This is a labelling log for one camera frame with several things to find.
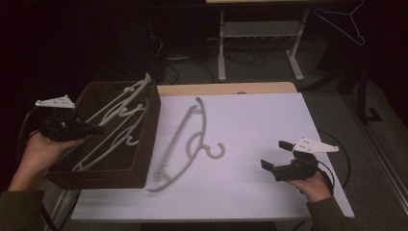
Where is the brown woven basket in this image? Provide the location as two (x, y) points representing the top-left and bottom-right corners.
(44, 80), (162, 191)

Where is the black floor cable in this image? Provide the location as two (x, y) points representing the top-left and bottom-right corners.
(162, 59), (217, 85)

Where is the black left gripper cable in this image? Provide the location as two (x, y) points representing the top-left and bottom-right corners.
(16, 105), (44, 162)

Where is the white metal desk frame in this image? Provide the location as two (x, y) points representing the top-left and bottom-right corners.
(205, 0), (354, 83)

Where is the black metal stand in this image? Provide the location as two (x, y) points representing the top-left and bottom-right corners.
(301, 47), (384, 124)

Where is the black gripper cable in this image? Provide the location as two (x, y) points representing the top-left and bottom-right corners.
(16, 105), (44, 162)
(316, 128), (353, 191)

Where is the person's left hand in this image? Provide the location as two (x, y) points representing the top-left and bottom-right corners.
(17, 130), (87, 181)

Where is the white table mat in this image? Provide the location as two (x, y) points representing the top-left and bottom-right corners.
(70, 91), (356, 223)

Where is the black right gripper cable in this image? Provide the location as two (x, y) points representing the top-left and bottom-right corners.
(316, 128), (353, 191)

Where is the grey plastic clothes hanger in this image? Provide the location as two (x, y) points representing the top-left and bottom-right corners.
(146, 95), (227, 194)
(70, 104), (149, 172)
(85, 71), (153, 127)

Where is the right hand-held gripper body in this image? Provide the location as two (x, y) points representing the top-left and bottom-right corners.
(273, 137), (340, 183)

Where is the thin white wire hanger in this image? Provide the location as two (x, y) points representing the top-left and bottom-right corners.
(312, 0), (368, 46)

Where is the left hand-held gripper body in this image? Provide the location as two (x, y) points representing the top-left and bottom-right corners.
(34, 94), (85, 142)

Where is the person's right hand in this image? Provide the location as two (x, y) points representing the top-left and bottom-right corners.
(286, 169), (334, 204)

